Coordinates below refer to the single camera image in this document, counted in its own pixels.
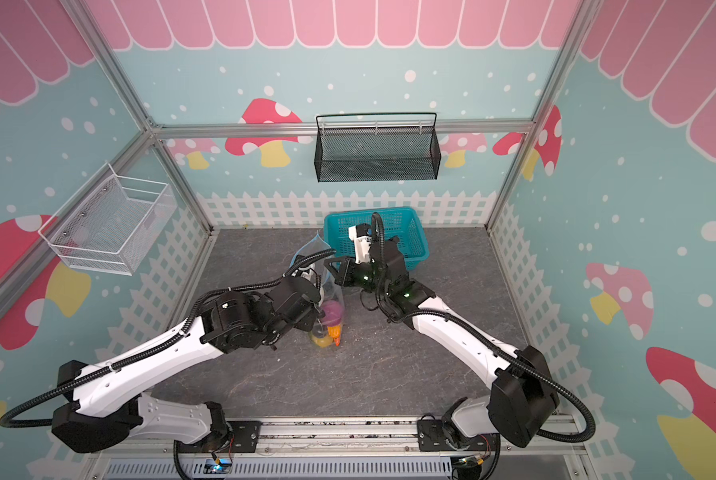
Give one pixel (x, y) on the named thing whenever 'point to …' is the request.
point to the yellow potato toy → (323, 342)
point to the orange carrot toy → (335, 332)
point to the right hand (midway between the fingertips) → (322, 262)
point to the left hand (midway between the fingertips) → (307, 305)
